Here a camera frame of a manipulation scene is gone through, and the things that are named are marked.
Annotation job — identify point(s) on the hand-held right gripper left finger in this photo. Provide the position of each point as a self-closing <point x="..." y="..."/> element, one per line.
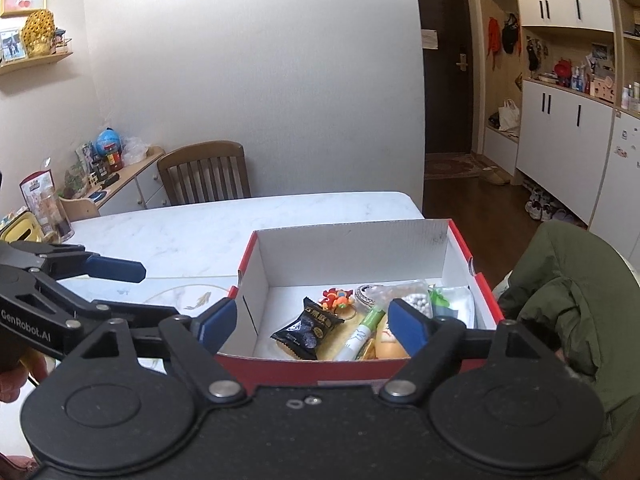
<point x="217" y="320"/>

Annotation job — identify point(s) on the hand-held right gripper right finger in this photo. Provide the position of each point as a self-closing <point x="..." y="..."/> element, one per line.
<point x="407" y="327"/>

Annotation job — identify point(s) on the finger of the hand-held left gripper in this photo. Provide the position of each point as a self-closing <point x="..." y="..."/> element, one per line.
<point x="135" y="316"/>
<point x="115" y="268"/>

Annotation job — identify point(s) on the orange plush toy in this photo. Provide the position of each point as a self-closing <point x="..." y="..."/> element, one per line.
<point x="387" y="347"/>

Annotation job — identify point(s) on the green glue pen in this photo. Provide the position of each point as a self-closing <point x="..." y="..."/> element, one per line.
<point x="360" y="335"/>

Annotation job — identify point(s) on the tissue pack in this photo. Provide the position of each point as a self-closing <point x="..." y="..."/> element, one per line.
<point x="457" y="305"/>

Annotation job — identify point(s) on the black snack packet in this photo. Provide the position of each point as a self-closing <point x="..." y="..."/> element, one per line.
<point x="302" y="332"/>

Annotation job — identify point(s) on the red cardboard box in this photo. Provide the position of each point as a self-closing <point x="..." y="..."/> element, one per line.
<point x="350" y="255"/>

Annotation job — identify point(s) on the person's left hand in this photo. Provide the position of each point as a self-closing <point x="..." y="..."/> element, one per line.
<point x="15" y="377"/>

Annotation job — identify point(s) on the small wooden child chair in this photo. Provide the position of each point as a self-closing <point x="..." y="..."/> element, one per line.
<point x="80" y="207"/>

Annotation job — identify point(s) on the glass bottle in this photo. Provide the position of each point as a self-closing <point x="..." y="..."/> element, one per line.
<point x="57" y="215"/>

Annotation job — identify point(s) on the white sideboard cabinet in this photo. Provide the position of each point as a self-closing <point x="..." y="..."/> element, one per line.
<point x="135" y="185"/>

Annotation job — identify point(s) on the yellow and black tissue box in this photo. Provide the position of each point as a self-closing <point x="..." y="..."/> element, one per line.
<point x="20" y="227"/>

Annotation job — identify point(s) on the potted plant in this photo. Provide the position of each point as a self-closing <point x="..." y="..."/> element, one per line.
<point x="77" y="180"/>

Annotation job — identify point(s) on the red label jar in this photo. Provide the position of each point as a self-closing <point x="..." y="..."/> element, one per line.
<point x="115" y="161"/>

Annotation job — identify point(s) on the red snack bag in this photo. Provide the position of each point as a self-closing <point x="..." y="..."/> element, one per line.
<point x="36" y="185"/>

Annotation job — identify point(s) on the clear plastic bag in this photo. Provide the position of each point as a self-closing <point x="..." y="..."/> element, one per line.
<point x="135" y="150"/>

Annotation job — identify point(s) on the blue globe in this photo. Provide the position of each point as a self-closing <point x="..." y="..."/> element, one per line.
<point x="107" y="140"/>

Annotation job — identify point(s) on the door mat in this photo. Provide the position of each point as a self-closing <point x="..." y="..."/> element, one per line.
<point x="452" y="166"/>

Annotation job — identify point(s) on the green jacket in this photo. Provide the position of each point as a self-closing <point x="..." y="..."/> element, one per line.
<point x="575" y="310"/>

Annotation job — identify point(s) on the beige slippers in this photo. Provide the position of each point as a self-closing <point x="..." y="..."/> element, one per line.
<point x="496" y="175"/>

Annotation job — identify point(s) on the pair of sneakers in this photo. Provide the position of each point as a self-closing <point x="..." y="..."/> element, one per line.
<point x="542" y="205"/>

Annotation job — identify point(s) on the white tote bag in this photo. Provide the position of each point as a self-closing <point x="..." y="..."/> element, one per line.
<point x="509" y="117"/>

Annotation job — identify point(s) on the white lower cabinet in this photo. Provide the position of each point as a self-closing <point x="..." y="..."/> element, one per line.
<point x="560" y="150"/>

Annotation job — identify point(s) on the gold ornament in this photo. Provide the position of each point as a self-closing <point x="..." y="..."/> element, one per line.
<point x="38" y="35"/>

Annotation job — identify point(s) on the white refrigerator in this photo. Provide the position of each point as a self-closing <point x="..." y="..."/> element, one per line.
<point x="620" y="185"/>

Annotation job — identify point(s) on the dark entrance door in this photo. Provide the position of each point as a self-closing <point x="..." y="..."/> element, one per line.
<point x="442" y="60"/>

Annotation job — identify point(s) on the red toy figure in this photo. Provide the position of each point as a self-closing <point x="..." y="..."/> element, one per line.
<point x="562" y="72"/>

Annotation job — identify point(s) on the orange hanging garment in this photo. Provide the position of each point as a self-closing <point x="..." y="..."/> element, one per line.
<point x="494" y="40"/>

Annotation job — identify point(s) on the black hanging bag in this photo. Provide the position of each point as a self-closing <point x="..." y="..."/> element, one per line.
<point x="510" y="35"/>

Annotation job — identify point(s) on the wooden wall shelf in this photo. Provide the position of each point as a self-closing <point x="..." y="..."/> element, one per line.
<point x="35" y="63"/>

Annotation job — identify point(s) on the small photo frame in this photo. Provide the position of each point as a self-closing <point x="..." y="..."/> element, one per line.
<point x="12" y="45"/>

